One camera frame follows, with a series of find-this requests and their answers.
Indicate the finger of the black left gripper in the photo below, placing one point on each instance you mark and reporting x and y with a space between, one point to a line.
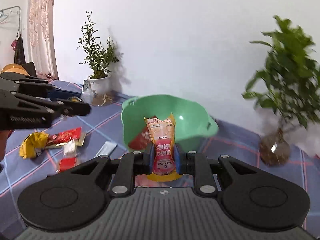
65 94
62 108

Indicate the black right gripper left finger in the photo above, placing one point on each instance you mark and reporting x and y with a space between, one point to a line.
148 159

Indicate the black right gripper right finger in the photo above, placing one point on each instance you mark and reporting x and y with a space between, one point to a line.
184 160

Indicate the red gold snack box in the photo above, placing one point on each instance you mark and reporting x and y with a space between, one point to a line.
76 135

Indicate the pink yellow snack pouch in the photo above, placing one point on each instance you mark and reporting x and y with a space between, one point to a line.
162 134

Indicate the white long sachet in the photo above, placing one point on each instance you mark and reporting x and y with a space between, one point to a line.
106 150

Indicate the red chocolate bar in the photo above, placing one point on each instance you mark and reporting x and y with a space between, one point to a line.
141 140

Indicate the yellow round object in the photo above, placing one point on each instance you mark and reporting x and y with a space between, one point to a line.
14 68

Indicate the yellow snack bag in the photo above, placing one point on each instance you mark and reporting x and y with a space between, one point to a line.
36 140

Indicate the white nougat packet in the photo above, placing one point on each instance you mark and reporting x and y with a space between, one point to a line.
69 149

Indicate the red square snack packet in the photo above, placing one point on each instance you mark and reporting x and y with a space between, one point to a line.
66 163

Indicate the feathery plant in white pot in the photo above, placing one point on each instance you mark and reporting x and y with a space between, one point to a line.
98 57

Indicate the pink floral curtain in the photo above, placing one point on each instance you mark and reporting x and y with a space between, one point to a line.
41 38

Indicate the metal clothes rack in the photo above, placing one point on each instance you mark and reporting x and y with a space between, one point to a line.
11 20

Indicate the leafy plant in glass vase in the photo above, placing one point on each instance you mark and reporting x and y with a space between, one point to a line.
288 84

